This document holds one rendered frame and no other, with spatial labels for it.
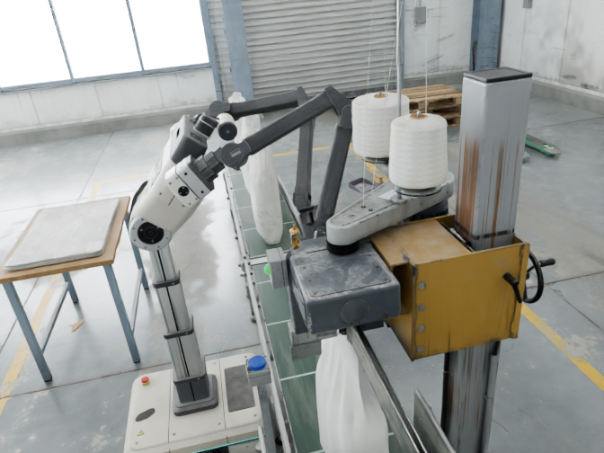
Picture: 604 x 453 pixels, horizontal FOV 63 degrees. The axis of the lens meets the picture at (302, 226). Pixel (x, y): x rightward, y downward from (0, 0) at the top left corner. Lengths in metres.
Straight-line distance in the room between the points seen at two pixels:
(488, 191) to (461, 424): 0.84
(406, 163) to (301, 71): 7.79
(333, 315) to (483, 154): 0.54
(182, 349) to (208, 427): 0.38
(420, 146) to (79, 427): 2.41
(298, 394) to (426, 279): 1.13
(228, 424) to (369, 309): 1.31
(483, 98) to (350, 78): 7.96
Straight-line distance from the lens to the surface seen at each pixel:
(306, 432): 2.14
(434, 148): 1.19
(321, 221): 1.56
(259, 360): 1.74
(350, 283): 1.20
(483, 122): 1.28
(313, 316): 1.18
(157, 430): 2.46
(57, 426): 3.10
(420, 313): 1.36
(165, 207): 1.81
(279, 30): 8.78
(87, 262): 2.88
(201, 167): 1.59
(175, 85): 8.82
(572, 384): 3.03
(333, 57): 9.04
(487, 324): 1.49
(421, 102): 6.98
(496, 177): 1.34
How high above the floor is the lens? 2.00
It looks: 27 degrees down
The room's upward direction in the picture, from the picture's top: 6 degrees counter-clockwise
